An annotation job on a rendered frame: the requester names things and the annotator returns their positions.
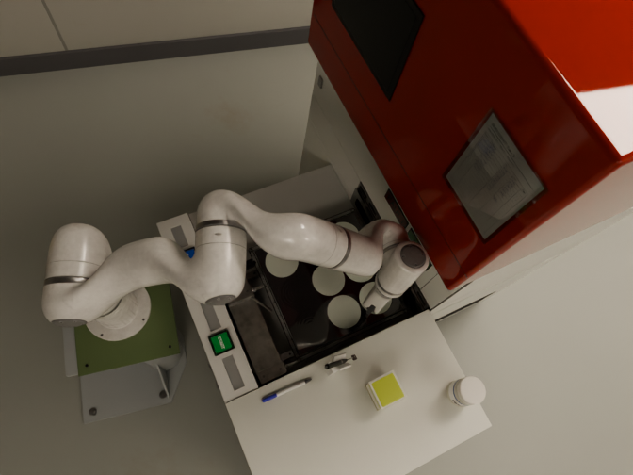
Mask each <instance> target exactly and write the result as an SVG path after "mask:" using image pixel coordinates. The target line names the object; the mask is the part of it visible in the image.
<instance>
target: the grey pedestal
mask: <svg viewBox="0 0 633 475"><path fill-rule="evenodd" d="M176 329H177V328H176ZM62 331H63V344H64V358H65V371H66V376H67V377H71V376H74V375H78V368H77V358H76V347H75V337H74V327H62ZM177 335H178V341H179V347H180V353H179V354H175V355H171V356H167V357H162V358H158V359H154V360H150V361H146V362H141V363H137V364H133V365H129V366H125V367H120V368H116V369H109V370H105V371H100V372H96V373H92V374H88V375H84V376H80V381H81V392H82V404H83V416H84V423H85V424H87V423H91V422H94V421H98V420H102V419H106V418H113V417H116V416H120V415H124V414H129V413H133V412H137V411H140V410H144V409H148V408H152V407H156V406H159V405H163V404H167V403H171V402H172V400H173V398H174V395H175V392H176V390H177V387H178V385H179V382H180V380H181V377H182V374H183V372H184V369H185V366H186V363H187V355H186V349H185V342H184V337H183V335H182V334H181V332H180V331H179V330H178V329H177Z"/></svg>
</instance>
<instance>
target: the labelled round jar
mask: <svg viewBox="0 0 633 475"><path fill-rule="evenodd" d="M446 393H447V397H448V399H449V400H450V401H451V402H452V403H453V404H454V405H456V406H460V407H462V406H469V405H475V404H479V403H481V402H483V400H484V399H485V396H486V389H485V386H484V384H483V382H482V381H481V380H480V379H479V378H477V377H474V376H468V377H465V378H461V379H458V380H455V381H452V382H451V383H450V384H449V385H448V387H447V390H446Z"/></svg>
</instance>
